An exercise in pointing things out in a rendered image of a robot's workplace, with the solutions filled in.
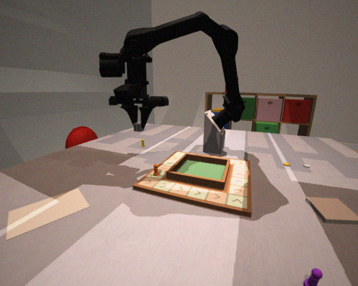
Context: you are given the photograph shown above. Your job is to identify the brown game pawn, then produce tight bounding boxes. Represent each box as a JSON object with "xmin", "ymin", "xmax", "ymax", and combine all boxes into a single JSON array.
[{"xmin": 153, "ymin": 164, "xmax": 159, "ymax": 176}]

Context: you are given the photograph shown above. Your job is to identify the purple pawn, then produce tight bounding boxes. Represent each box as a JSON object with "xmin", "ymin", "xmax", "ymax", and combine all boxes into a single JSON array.
[{"xmin": 303, "ymin": 268, "xmax": 323, "ymax": 286}]

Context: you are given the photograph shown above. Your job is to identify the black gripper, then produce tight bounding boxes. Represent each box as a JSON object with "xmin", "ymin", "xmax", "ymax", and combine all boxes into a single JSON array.
[{"xmin": 109, "ymin": 76, "xmax": 169, "ymax": 129}]

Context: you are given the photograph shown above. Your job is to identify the brown board game track with arrow squares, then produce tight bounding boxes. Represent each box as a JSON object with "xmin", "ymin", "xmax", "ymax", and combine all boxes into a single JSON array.
[{"xmin": 132, "ymin": 160, "xmax": 252, "ymax": 217}]

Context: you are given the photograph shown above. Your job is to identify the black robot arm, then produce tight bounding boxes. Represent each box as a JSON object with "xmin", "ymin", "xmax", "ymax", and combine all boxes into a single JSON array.
[{"xmin": 99, "ymin": 11, "xmax": 245, "ymax": 129}]

